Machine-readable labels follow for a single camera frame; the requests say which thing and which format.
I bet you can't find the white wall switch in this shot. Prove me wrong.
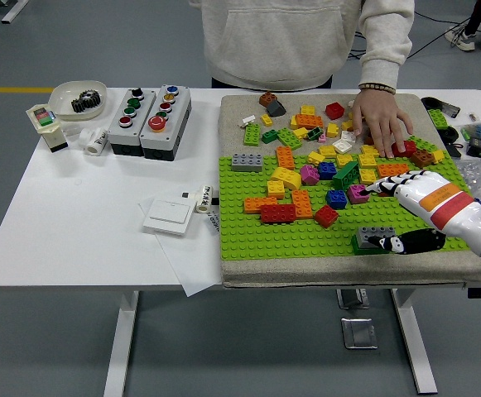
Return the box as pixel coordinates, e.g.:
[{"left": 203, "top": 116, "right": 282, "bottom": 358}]
[{"left": 141, "top": 198, "right": 196, "bottom": 238}]

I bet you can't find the grey emergency-stop control box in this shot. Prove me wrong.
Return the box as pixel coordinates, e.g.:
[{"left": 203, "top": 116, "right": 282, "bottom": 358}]
[{"left": 138, "top": 84, "right": 193, "bottom": 162}]

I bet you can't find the white pipe tee fitting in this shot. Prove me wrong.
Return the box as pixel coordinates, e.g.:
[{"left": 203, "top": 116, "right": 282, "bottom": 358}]
[{"left": 78, "top": 126, "right": 110, "bottom": 158}]

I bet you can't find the brown oblong toy brick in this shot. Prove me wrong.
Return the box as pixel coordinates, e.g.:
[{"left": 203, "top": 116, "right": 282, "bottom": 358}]
[{"left": 409, "top": 149, "right": 435, "bottom": 169}]

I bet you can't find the long lime green toy brick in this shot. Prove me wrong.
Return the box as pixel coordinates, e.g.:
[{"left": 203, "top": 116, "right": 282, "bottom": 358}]
[{"left": 276, "top": 127, "right": 304, "bottom": 151}]

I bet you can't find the white labelled tube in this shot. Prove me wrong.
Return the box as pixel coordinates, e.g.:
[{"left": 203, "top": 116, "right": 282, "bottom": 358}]
[{"left": 194, "top": 184, "right": 219, "bottom": 216}]

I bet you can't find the metal floor socket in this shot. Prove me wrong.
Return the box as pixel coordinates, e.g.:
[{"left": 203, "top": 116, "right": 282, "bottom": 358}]
[{"left": 339, "top": 317, "right": 378, "bottom": 351}]

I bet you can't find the black rubber ring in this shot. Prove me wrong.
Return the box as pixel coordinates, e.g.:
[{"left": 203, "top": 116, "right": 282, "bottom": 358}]
[{"left": 436, "top": 126, "right": 460, "bottom": 144}]

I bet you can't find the crumpled clear plastic bag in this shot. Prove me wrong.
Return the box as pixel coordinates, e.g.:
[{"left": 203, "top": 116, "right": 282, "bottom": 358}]
[{"left": 457, "top": 158, "right": 481, "bottom": 202}]

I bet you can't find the long grey toy brick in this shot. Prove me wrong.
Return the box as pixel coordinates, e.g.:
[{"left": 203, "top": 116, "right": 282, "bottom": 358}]
[
  {"left": 356, "top": 225, "right": 397, "bottom": 250},
  {"left": 230, "top": 152, "right": 265, "bottom": 173}
]

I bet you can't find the green toy baseplate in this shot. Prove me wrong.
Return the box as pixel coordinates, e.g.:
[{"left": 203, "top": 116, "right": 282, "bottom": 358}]
[{"left": 218, "top": 153, "right": 481, "bottom": 263}]

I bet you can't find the long dark green toy brick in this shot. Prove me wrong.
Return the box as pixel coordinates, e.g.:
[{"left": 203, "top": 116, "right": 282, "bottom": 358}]
[
  {"left": 350, "top": 234, "right": 390, "bottom": 256},
  {"left": 331, "top": 160, "right": 360, "bottom": 191}
]

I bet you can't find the bystander person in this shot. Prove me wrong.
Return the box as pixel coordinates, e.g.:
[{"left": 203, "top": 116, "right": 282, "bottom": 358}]
[{"left": 444, "top": 0, "right": 481, "bottom": 55}]

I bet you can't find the white shallow bowl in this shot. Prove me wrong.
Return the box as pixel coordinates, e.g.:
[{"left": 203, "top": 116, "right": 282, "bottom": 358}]
[{"left": 48, "top": 79, "right": 108, "bottom": 122}]

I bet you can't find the black floor cable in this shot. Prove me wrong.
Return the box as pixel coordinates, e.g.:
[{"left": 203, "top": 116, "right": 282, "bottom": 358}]
[{"left": 347, "top": 10, "right": 471, "bottom": 62}]

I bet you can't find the red rounded toy brick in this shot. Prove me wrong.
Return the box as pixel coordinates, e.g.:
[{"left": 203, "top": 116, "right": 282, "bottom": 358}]
[{"left": 391, "top": 140, "right": 418, "bottom": 159}]

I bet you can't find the dark clear rectangular block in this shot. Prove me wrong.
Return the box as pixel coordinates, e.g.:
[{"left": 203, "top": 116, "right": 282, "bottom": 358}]
[{"left": 436, "top": 101, "right": 461, "bottom": 119}]

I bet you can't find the white red-green pushbutton switch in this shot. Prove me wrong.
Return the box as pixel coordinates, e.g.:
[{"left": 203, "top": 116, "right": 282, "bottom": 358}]
[{"left": 25, "top": 103, "right": 70, "bottom": 155}]

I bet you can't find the person's left hand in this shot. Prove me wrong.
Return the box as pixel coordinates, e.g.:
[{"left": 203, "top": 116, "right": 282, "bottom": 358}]
[{"left": 349, "top": 88, "right": 415, "bottom": 160}]

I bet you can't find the white table leg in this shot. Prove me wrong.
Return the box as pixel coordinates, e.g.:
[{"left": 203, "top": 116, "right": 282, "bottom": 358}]
[
  {"left": 389, "top": 288, "right": 439, "bottom": 395},
  {"left": 102, "top": 289, "right": 141, "bottom": 397}
]

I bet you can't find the blue square toy brick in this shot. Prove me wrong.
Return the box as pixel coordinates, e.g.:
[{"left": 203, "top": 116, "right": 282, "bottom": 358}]
[
  {"left": 325, "top": 189, "right": 348, "bottom": 210},
  {"left": 317, "top": 161, "right": 338, "bottom": 181}
]

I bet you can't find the printed paper label strip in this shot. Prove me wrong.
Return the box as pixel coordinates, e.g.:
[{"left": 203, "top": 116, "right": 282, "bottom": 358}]
[{"left": 208, "top": 208, "right": 222, "bottom": 237}]

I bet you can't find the white paper sheet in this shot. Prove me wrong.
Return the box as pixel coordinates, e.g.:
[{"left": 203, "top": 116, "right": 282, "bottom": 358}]
[{"left": 137, "top": 197, "right": 225, "bottom": 299}]

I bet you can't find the lime green toy plate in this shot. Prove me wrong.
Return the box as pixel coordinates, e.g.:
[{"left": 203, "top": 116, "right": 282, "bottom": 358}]
[{"left": 412, "top": 136, "right": 438, "bottom": 155}]

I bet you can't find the yellow curved toy brick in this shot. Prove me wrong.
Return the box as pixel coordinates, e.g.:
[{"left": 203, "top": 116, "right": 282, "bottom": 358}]
[{"left": 269, "top": 165, "right": 304, "bottom": 192}]

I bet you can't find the grey four-button control box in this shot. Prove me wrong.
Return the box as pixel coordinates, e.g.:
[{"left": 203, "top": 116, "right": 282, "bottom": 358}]
[{"left": 107, "top": 87, "right": 157, "bottom": 158}]

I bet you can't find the red square toy brick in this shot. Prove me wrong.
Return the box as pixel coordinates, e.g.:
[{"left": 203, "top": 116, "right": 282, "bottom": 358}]
[
  {"left": 313, "top": 203, "right": 341, "bottom": 230},
  {"left": 324, "top": 101, "right": 346, "bottom": 122}
]

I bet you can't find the lime green studded plate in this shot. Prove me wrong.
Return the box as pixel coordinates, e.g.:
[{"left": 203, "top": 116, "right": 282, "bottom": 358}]
[{"left": 426, "top": 108, "right": 450, "bottom": 131}]

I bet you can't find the wooden bead bracelet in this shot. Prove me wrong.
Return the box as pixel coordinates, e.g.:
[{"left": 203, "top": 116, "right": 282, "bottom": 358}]
[{"left": 358, "top": 82, "right": 397, "bottom": 96}]

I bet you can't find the long orange toy brick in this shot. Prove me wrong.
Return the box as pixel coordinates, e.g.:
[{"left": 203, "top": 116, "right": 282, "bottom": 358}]
[
  {"left": 376, "top": 163, "right": 410, "bottom": 180},
  {"left": 243, "top": 196, "right": 279, "bottom": 215},
  {"left": 293, "top": 113, "right": 325, "bottom": 131}
]

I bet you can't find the black metal gear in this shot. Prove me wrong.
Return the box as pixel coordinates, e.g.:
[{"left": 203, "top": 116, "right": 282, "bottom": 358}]
[{"left": 70, "top": 89, "right": 102, "bottom": 114}]

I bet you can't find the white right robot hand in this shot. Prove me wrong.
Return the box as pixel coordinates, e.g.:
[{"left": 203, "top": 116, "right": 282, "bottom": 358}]
[{"left": 359, "top": 170, "right": 481, "bottom": 257}]

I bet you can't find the white background desk foot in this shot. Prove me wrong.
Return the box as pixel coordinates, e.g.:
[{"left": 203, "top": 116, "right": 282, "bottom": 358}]
[{"left": 0, "top": 0, "right": 31, "bottom": 24}]

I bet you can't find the pink square toy brick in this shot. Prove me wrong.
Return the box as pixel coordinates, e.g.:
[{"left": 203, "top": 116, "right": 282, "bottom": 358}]
[
  {"left": 299, "top": 164, "right": 321, "bottom": 186},
  {"left": 346, "top": 184, "right": 370, "bottom": 206}
]

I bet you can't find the orange oblong toy brick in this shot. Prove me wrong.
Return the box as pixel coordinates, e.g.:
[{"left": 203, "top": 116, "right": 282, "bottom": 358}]
[
  {"left": 291, "top": 189, "right": 315, "bottom": 220},
  {"left": 275, "top": 145, "right": 296, "bottom": 172}
]

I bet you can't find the dark grey sloped toy brick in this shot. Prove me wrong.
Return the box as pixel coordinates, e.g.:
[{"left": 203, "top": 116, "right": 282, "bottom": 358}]
[{"left": 265, "top": 99, "right": 287, "bottom": 117}]

